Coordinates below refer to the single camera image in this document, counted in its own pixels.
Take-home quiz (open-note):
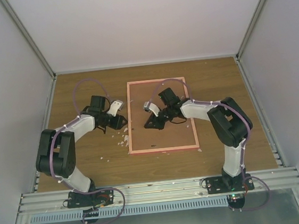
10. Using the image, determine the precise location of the brown cardboard backing sheet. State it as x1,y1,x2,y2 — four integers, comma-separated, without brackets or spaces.
127,77,199,154

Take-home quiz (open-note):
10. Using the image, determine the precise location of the pink wooden picture frame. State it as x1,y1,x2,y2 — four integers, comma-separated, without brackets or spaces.
121,75,201,157

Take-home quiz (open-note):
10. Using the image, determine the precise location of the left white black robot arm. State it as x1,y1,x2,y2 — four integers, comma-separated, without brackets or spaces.
36,95,128,206

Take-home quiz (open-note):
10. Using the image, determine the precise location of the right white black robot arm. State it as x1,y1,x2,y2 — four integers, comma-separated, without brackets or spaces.
144,88,253,192

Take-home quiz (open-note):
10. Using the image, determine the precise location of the white paint flake cluster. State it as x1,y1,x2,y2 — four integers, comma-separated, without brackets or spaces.
92,121,200,161

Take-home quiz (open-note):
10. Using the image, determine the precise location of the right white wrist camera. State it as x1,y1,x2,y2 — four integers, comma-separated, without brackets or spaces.
143,101,160,117

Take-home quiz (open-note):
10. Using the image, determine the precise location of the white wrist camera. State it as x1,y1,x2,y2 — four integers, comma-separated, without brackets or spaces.
107,100,124,117
143,101,160,117

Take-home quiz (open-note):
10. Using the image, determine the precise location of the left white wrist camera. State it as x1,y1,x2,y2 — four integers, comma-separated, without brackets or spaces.
107,100,124,117

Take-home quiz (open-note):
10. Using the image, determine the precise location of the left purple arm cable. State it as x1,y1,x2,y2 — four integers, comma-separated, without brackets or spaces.
41,75,128,224

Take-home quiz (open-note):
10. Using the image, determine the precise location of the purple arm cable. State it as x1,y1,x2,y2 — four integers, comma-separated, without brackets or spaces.
146,69,272,220
41,75,128,224

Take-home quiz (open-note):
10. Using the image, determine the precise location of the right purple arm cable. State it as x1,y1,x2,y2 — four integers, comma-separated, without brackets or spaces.
146,69,272,220

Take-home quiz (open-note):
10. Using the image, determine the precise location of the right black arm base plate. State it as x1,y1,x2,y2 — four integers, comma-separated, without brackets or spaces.
204,173,255,195

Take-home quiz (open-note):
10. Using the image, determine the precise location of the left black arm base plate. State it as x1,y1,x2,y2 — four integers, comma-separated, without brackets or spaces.
62,190,114,209

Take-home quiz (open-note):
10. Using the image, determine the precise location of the grey slotted cable duct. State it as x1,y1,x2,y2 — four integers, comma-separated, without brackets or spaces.
30,196,228,224

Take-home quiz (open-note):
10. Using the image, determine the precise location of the aluminium front rail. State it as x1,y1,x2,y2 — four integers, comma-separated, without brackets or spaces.
18,167,299,214

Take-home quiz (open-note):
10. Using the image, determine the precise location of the left aluminium corner post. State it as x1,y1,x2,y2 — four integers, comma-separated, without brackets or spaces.
0,0,56,80

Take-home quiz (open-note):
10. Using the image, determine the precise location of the aluminium corner post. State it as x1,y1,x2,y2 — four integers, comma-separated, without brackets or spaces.
235,0,267,61
0,0,56,80

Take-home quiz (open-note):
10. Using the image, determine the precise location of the right aluminium corner post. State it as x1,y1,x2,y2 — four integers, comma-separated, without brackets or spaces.
235,0,267,61

